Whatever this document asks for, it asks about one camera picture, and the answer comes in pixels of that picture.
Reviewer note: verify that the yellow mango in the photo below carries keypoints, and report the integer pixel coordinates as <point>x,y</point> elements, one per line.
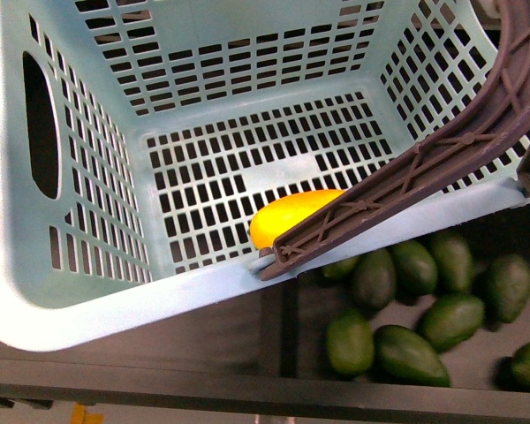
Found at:
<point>280,215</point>

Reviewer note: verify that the light blue plastic basket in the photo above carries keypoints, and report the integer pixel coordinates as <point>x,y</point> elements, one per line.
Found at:
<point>139,138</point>

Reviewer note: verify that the brown basket handle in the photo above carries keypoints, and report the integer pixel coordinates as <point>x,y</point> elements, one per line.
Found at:
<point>424,176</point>

